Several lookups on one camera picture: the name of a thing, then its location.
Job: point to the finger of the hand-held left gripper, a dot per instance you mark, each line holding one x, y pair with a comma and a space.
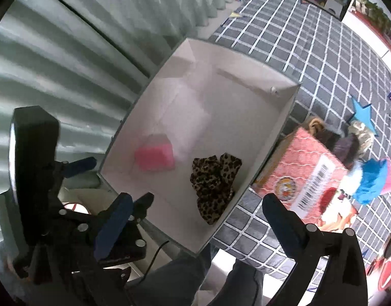
82, 166
143, 205

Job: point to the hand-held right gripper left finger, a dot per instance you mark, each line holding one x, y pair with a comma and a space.
114, 226

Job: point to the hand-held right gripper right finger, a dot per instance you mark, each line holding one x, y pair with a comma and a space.
283, 236

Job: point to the grey box white inside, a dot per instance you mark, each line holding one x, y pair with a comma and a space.
214, 102

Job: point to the bright pink sponge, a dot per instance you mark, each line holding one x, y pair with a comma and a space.
154, 156

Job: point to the leopard print scrunchie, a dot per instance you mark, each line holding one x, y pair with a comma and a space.
211, 185

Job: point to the red printed carton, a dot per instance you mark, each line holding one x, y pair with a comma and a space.
307, 159

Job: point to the blue white fluffy sock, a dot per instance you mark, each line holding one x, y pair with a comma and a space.
371, 180

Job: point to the red patterned mat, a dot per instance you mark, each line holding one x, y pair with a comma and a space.
385, 274

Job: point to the brown scrunchie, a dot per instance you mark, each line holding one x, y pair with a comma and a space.
315, 125

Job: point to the beige patterned scrunchie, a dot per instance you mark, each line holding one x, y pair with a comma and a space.
361, 137

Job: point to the grey checked star mat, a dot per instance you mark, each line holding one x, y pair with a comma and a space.
278, 38

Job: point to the white red-edged ledge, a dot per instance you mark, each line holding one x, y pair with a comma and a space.
371, 16

